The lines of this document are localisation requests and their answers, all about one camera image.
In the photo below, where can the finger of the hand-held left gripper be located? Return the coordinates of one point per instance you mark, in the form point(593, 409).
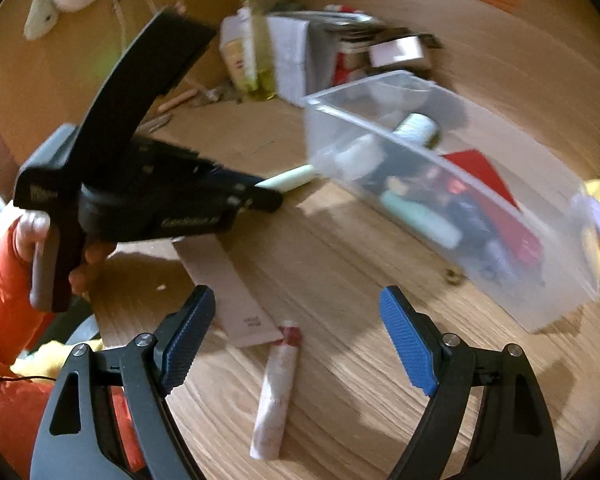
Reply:
point(230, 175)
point(260, 201)

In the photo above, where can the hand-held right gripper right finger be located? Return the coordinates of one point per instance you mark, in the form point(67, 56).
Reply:
point(410, 345)

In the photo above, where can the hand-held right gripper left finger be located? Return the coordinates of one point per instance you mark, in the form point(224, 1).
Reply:
point(190, 345)

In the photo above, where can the light green tube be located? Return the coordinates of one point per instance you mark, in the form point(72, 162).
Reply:
point(290, 179)

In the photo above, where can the clear plastic box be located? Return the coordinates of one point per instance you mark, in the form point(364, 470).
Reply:
point(360, 162)

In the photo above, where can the red card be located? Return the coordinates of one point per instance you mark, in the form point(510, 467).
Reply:
point(480, 170)

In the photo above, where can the person's left forearm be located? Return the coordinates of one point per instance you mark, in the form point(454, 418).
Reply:
point(5, 310)

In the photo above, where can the person's left hand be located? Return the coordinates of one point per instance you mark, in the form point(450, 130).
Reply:
point(92, 260)

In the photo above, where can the beige pen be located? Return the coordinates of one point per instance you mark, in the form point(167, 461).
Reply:
point(177, 100)

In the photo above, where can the white tube red cap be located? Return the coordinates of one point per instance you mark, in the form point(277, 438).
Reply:
point(277, 390)

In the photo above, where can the beige labelled pouch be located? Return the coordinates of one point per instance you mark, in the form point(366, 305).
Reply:
point(235, 55)

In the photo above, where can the yellow spray bottle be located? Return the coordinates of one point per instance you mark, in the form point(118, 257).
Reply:
point(257, 45)

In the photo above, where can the white paper box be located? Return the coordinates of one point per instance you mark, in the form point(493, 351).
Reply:
point(300, 60)

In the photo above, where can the yellow cloth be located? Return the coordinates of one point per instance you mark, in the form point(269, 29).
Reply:
point(45, 360)

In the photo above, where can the red cardboard box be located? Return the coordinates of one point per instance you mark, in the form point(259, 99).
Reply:
point(347, 67)

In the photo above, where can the pale hanging ornament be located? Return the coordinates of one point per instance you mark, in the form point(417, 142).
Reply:
point(40, 10)

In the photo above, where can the stack of papers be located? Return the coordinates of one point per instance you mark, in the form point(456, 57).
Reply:
point(330, 17)

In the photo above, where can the small pink white box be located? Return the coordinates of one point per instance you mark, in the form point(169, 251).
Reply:
point(395, 51)

